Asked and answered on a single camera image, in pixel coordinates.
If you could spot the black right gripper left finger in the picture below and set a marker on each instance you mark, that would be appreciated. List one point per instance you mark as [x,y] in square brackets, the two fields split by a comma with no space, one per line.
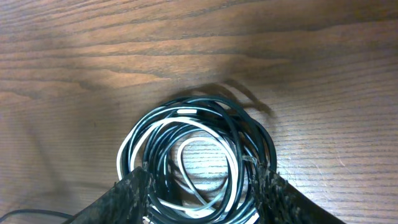
[125,203]

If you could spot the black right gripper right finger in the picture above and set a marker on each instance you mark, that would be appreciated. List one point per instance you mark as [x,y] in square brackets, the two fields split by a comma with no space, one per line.
[276,201]

